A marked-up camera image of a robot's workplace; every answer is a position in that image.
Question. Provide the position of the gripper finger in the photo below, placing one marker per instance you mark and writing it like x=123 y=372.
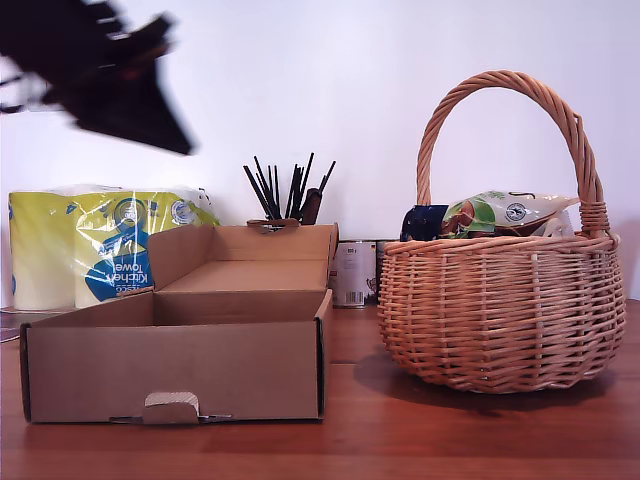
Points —
x=135 y=110

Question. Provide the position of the dark blue egg bag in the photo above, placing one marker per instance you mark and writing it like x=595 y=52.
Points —
x=422 y=222

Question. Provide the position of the brown cardboard box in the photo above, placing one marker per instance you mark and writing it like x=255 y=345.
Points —
x=175 y=370

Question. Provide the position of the woven wicker basket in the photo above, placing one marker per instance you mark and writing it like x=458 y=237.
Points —
x=500 y=320

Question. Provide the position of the thin black stick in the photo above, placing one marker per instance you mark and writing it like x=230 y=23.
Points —
x=307 y=184
x=327 y=175
x=277 y=192
x=263 y=186
x=272 y=192
x=256 y=191

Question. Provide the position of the kitchen towel roll pack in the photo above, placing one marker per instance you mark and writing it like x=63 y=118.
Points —
x=45 y=250

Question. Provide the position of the dark flat magazine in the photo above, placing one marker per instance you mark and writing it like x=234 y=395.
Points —
x=22 y=325

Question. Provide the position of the tin can white label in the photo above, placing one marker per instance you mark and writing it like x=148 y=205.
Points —
x=354 y=272

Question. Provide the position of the tin can red label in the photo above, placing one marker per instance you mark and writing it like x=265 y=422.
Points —
x=381 y=270

